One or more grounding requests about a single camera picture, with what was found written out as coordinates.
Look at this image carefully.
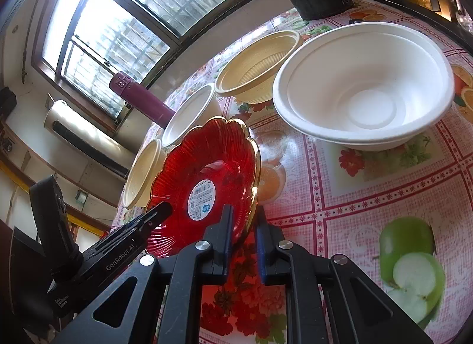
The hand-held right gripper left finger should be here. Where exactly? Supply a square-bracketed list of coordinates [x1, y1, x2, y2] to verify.
[55, 204, 235, 344]

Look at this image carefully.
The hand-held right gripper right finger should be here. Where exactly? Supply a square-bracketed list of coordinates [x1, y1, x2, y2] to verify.
[255, 206, 433, 344]

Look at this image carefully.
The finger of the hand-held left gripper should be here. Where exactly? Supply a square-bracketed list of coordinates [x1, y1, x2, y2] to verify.
[94, 201, 174, 252]

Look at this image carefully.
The beige ribbed plastic bowl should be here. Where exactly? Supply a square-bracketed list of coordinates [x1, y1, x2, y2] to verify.
[123, 139, 168, 209]
[214, 30, 303, 105]

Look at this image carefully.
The red gold-rimmed plate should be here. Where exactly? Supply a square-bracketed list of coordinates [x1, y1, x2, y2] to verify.
[146, 117, 262, 259]

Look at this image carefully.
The small white bowl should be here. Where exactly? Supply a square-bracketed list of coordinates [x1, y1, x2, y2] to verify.
[161, 83, 222, 148]

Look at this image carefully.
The large white bowl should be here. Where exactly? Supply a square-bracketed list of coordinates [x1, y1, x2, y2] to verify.
[273, 23, 456, 151]

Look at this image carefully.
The floral fruit-print tablecloth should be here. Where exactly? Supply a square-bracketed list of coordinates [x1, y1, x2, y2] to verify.
[111, 0, 473, 344]

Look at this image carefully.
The standing air conditioner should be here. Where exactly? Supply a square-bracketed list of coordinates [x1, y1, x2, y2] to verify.
[44, 99, 138, 182]

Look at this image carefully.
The purple thermos bottle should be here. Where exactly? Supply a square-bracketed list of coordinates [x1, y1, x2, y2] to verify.
[109, 71, 177, 129]

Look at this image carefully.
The barred window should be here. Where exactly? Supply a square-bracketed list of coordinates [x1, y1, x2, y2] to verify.
[31, 0, 281, 130]

